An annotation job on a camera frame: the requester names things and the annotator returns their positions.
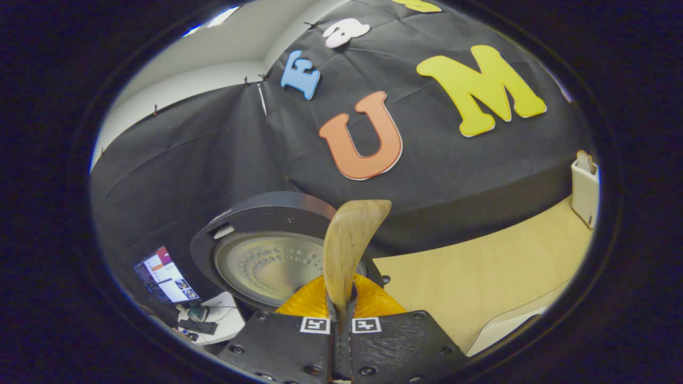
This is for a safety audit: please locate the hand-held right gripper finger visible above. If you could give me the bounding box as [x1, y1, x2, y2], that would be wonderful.
[341, 273, 470, 383]
[216, 273, 342, 383]

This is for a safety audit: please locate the wooden spoon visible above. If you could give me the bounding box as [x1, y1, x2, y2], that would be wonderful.
[322, 199, 393, 321]

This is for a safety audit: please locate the dark grey rice cooker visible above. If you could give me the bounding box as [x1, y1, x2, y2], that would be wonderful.
[190, 191, 385, 313]

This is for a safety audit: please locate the white side table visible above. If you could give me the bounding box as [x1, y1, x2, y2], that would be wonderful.
[176, 291, 247, 346]

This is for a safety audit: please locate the black keyboard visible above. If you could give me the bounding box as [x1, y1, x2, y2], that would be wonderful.
[178, 319, 218, 335]

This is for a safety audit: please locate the computer monitor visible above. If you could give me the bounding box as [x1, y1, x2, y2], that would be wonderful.
[133, 245, 210, 322]

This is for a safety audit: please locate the white toaster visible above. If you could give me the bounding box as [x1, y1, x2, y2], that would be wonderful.
[570, 157, 600, 230]

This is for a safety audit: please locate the toasted bread slice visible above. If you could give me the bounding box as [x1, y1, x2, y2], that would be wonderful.
[576, 150, 597, 175]

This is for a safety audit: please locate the ceiling light panel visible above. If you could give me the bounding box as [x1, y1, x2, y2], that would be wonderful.
[181, 5, 241, 38]

